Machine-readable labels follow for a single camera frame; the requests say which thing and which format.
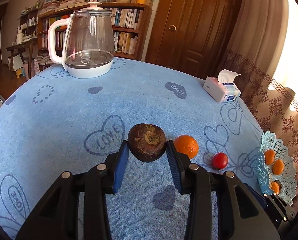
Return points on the brown wooden door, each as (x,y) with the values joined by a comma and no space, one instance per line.
(191,35)

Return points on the beige patterned curtain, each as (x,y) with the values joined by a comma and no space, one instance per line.
(263,50)

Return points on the light blue love tablecloth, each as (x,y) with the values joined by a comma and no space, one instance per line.
(56,123)

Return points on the wooden side desk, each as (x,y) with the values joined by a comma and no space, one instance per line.
(19,49)

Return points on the red cherry tomato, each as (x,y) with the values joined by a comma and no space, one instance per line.
(220,161)

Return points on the small orange in basket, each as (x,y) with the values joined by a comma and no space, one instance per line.
(278,167)
(275,187)
(269,156)

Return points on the white tissue pack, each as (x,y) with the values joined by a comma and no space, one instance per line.
(222,88)

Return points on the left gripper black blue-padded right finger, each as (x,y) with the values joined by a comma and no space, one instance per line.
(221,205)

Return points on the dark brown round fruit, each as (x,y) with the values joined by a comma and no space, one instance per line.
(146,142)

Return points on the glass kettle with white handle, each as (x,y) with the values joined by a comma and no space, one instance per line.
(88,45)

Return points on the wooden bookshelf with books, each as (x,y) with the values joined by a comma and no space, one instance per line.
(129,23)

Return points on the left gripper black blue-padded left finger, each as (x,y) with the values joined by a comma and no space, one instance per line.
(55,216)

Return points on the orange mandarin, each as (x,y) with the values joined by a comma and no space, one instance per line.
(187,145)

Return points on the light blue lace fruit basket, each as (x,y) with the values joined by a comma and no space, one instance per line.
(265,175)

